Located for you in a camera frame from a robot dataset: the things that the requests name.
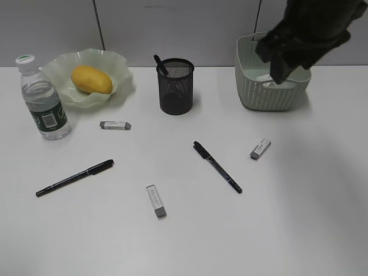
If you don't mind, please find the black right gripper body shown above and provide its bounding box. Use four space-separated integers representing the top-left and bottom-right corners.
256 26 351 85

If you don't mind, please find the waste paper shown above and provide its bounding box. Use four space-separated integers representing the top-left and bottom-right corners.
256 74 277 88

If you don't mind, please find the black pen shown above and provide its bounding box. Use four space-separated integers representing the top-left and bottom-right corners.
193 141 243 194
153 54 185 100
35 159 114 198

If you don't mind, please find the yellow mango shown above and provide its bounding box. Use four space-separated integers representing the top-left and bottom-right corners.
71 66 113 94

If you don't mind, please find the clear plastic water bottle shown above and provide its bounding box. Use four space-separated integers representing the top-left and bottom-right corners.
16 55 71 140

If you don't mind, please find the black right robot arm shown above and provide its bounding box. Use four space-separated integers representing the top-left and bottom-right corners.
256 1 367 85

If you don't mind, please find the green woven plastic basket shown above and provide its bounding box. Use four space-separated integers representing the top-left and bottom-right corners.
235 32 312 112

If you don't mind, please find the grey eraser right side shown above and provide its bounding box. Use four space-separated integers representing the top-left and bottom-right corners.
250 139 271 160

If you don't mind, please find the black mesh pen holder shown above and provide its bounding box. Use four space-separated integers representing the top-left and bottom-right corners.
156 58 194 116

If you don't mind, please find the grey eraser near plate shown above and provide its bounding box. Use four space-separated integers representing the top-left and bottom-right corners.
99 121 131 130

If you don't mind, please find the grey eraser front centre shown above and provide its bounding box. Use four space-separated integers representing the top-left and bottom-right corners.
146 185 167 219

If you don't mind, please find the green wavy glass plate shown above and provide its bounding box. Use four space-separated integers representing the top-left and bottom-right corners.
41 48 135 108

